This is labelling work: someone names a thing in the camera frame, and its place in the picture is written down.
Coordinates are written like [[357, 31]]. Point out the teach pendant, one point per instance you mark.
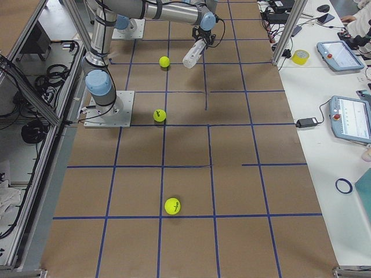
[[338, 56], [350, 119]]

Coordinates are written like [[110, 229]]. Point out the black power adapter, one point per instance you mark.
[[306, 122]]

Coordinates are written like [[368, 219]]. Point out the yellow tape roll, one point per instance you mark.
[[300, 57]]

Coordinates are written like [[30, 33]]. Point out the yellow tennis ball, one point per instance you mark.
[[172, 206], [159, 115], [164, 61]]

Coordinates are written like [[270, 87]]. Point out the yellow tennis ball right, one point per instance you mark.
[[172, 206]]

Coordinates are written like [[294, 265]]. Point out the black smartphone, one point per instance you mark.
[[325, 18]]

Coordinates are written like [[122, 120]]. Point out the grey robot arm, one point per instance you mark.
[[125, 20]]

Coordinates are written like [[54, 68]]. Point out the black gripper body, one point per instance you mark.
[[203, 35]]

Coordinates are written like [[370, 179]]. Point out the yellow tennis ball upper left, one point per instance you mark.
[[164, 61]]

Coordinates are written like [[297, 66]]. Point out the left teach pendant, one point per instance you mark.
[[338, 56]]

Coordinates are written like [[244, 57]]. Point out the aluminium frame post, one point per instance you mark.
[[293, 18]]

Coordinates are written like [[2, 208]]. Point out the right teach pendant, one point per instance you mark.
[[350, 119]]

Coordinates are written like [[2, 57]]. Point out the white tennis ball can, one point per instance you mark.
[[193, 55]]

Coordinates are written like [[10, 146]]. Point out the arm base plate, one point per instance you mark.
[[118, 116], [135, 30]]

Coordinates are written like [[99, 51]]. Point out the yellow tennis ball centre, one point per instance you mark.
[[159, 115]]

